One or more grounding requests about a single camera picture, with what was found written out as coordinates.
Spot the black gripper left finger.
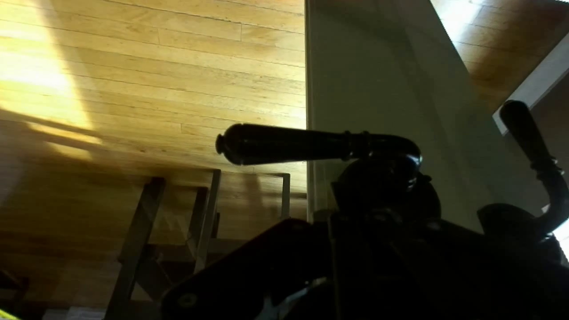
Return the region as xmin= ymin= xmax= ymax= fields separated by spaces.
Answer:
xmin=159 ymin=215 xmax=381 ymax=320

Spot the dark wooden chair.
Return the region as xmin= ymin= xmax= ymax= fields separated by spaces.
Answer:
xmin=104 ymin=167 xmax=296 ymax=320

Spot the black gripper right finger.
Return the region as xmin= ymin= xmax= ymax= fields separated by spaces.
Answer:
xmin=380 ymin=217 xmax=569 ymax=320

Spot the black door lever handle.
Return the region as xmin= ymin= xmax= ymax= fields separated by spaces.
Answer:
xmin=214 ymin=121 xmax=444 ymax=224
xmin=477 ymin=98 xmax=569 ymax=238

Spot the white glass french door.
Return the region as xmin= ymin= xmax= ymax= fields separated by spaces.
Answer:
xmin=305 ymin=0 xmax=477 ymax=228

